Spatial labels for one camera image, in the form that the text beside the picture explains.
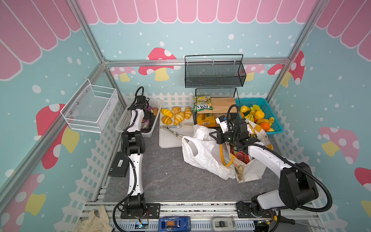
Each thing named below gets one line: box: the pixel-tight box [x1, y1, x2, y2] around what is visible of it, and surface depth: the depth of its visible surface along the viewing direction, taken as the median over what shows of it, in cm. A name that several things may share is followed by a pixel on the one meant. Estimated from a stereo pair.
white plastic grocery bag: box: [181, 124, 236, 181], surface depth 74 cm
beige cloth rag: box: [73, 204, 115, 232], surface depth 71 cm
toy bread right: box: [184, 106, 193, 120], surface depth 118 cm
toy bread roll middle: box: [171, 106, 182, 115], surface depth 118 cm
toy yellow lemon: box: [254, 110, 265, 120], surface depth 105 cm
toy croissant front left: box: [161, 115, 173, 125], surface depth 111 cm
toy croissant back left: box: [160, 108, 174, 118], surface depth 118 cm
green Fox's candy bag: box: [193, 95, 214, 113], surface depth 99 cm
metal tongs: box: [160, 125, 184, 138], surface depth 108 cm
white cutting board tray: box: [158, 107, 195, 148], surface depth 111 cm
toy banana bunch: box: [244, 110, 256, 123], surface depth 108 cm
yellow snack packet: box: [197, 113, 216, 129], surface depth 107 cm
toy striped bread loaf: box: [173, 111, 186, 126], surface depth 114 cm
